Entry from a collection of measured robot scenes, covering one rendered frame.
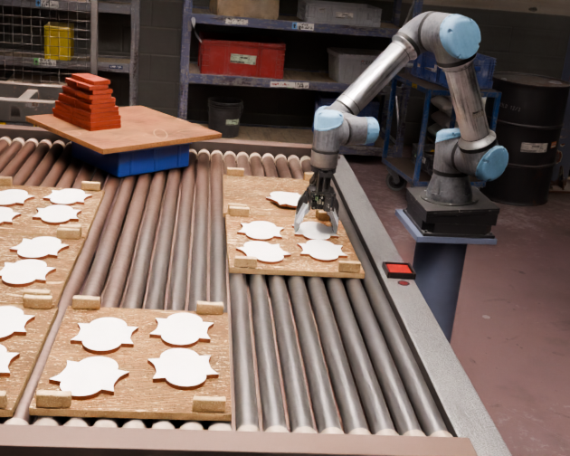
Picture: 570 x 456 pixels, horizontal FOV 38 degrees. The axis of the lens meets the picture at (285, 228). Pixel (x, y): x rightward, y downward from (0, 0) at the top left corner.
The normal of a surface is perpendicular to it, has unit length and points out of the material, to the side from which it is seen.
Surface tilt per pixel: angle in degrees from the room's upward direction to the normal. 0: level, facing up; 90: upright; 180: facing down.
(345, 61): 96
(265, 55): 90
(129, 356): 0
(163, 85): 90
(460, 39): 82
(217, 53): 90
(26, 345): 0
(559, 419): 0
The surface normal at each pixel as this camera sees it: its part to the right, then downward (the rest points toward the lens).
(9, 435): 0.09, -0.94
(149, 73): 0.14, 0.35
